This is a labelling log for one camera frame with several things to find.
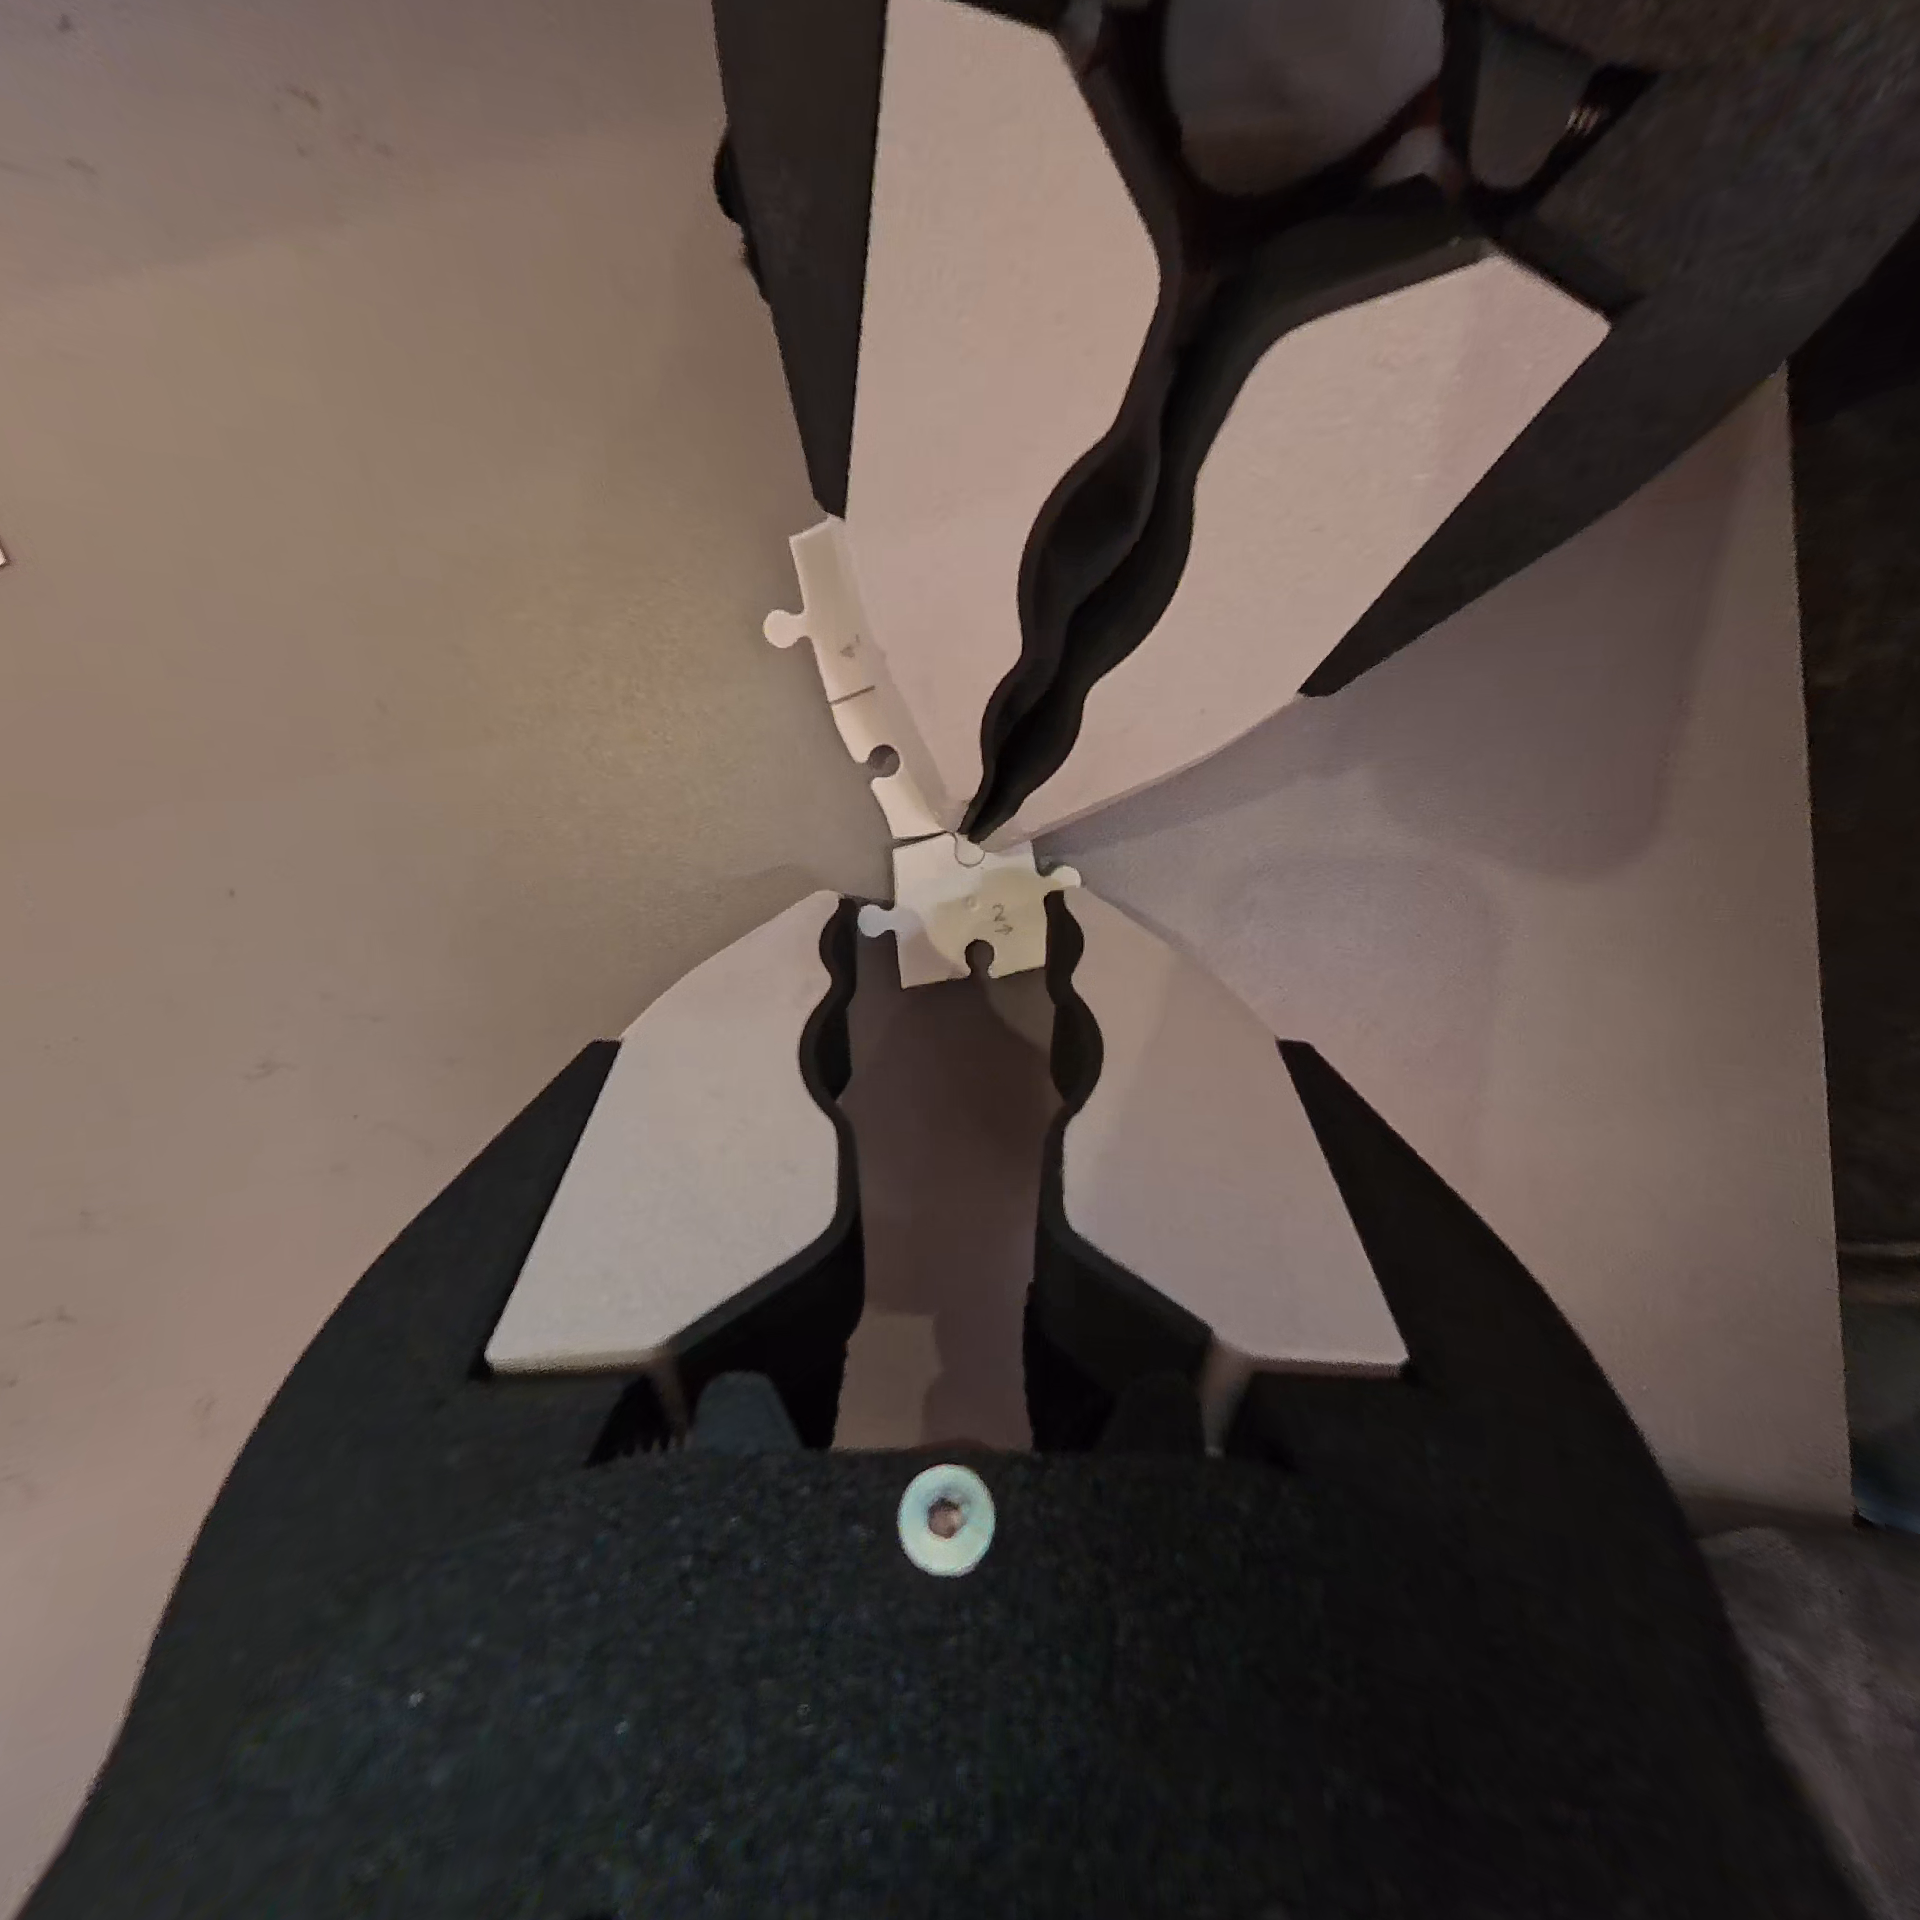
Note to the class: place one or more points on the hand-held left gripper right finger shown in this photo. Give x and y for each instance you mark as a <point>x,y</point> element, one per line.
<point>1224,1200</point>

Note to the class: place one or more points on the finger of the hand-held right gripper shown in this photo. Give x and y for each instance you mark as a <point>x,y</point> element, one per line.
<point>990,300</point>
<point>1381,452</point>

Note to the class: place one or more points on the teal faced puzzle piece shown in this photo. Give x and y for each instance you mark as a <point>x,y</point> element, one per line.
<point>960,915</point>

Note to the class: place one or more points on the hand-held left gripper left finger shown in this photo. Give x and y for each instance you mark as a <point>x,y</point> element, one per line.
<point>676,1200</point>

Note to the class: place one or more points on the white puzzle piece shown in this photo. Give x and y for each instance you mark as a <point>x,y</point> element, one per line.
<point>892,765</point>
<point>840,616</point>

